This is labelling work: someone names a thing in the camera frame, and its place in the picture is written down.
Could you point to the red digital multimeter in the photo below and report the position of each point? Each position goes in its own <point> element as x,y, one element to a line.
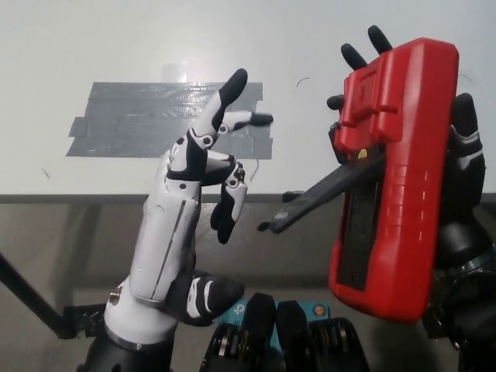
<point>407,116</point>

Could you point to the grey duct tape patch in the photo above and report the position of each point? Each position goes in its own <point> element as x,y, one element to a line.
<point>116,116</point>

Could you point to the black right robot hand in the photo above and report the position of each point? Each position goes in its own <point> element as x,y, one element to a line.
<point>469,174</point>

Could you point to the black multimeter kickstand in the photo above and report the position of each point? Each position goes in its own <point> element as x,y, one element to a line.
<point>310,197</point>

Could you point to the small black tape strip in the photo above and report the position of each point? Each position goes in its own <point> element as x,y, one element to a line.
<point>290,195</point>

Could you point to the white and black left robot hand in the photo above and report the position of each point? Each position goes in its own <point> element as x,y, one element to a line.
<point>166,232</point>

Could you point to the black metal table leg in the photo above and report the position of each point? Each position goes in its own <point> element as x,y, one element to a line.
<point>27,293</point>

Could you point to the black robot torso teal tops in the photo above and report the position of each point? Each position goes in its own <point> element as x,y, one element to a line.
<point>286,341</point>

